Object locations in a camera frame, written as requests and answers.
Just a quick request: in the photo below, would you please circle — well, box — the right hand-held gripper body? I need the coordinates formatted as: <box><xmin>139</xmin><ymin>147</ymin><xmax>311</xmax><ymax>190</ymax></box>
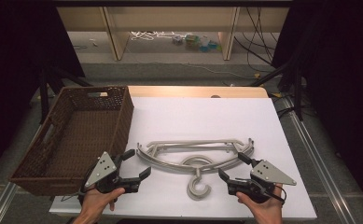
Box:
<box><xmin>227</xmin><ymin>159</ymin><xmax>298</xmax><ymax>204</ymax></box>

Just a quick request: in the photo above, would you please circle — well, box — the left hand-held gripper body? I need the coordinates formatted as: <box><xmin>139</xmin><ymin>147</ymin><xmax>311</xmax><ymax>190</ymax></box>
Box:
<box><xmin>84</xmin><ymin>151</ymin><xmax>141</xmax><ymax>194</ymax></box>

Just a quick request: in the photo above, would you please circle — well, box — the brown wicker basket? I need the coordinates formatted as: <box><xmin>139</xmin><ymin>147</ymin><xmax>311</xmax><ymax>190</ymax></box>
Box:
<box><xmin>9</xmin><ymin>86</ymin><xmax>135</xmax><ymax>197</ymax></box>

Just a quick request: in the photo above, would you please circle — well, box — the person's left hand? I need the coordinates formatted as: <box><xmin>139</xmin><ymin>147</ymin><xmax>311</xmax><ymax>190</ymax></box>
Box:
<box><xmin>73</xmin><ymin>187</ymin><xmax>126</xmax><ymax>224</ymax></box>

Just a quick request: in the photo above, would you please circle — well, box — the person's right hand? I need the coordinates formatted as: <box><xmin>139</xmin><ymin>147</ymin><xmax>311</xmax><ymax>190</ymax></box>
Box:
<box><xmin>235</xmin><ymin>183</ymin><xmax>285</xmax><ymax>224</ymax></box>

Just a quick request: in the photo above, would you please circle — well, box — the white table mat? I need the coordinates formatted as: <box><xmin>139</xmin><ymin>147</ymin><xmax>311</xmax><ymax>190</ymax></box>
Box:
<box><xmin>49</xmin><ymin>96</ymin><xmax>317</xmax><ymax>220</ymax></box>

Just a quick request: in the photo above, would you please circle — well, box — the black tripod stand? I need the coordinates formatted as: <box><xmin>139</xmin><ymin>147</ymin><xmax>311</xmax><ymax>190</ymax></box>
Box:
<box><xmin>249</xmin><ymin>57</ymin><xmax>305</xmax><ymax>121</ymax></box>
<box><xmin>38</xmin><ymin>65</ymin><xmax>93</xmax><ymax>125</ymax></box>

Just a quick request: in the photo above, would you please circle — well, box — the wooden table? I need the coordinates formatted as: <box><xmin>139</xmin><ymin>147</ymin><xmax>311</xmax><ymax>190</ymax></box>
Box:
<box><xmin>127</xmin><ymin>86</ymin><xmax>270</xmax><ymax>99</ymax></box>

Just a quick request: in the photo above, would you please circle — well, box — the black curtain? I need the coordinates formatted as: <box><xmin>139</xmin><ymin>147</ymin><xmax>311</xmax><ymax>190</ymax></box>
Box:
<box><xmin>271</xmin><ymin>0</ymin><xmax>363</xmax><ymax>216</ymax></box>
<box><xmin>0</xmin><ymin>0</ymin><xmax>86</xmax><ymax>188</ymax></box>

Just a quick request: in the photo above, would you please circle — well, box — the pile of colourful toys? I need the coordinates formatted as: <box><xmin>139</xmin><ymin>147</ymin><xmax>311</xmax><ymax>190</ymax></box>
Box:
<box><xmin>172</xmin><ymin>33</ymin><xmax>223</xmax><ymax>53</ymax></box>

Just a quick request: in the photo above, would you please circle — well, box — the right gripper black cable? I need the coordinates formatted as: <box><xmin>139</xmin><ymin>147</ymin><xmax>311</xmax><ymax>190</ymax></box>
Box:
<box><xmin>257</xmin><ymin>181</ymin><xmax>286</xmax><ymax>205</ymax></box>

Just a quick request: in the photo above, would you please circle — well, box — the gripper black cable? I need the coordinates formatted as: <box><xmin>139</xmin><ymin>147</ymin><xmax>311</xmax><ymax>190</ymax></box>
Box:
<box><xmin>257</xmin><ymin>181</ymin><xmax>286</xmax><ymax>205</ymax></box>
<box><xmin>60</xmin><ymin>174</ymin><xmax>93</xmax><ymax>203</ymax></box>

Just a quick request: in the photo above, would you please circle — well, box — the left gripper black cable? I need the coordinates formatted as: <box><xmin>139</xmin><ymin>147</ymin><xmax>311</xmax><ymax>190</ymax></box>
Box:
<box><xmin>60</xmin><ymin>174</ymin><xmax>93</xmax><ymax>203</ymax></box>

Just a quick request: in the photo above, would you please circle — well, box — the long white floor cable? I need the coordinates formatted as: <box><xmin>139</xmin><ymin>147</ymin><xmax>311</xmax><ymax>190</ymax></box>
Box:
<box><xmin>124</xmin><ymin>46</ymin><xmax>257</xmax><ymax>80</ymax></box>

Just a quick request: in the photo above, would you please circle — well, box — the white coiled cord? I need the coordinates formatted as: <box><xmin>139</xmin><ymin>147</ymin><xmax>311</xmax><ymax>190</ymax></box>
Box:
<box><xmin>129</xmin><ymin>30</ymin><xmax>189</xmax><ymax>42</ymax></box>

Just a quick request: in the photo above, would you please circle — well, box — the bundle of black cables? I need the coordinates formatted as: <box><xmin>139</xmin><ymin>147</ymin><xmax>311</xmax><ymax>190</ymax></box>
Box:
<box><xmin>234</xmin><ymin>7</ymin><xmax>285</xmax><ymax>68</ymax></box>

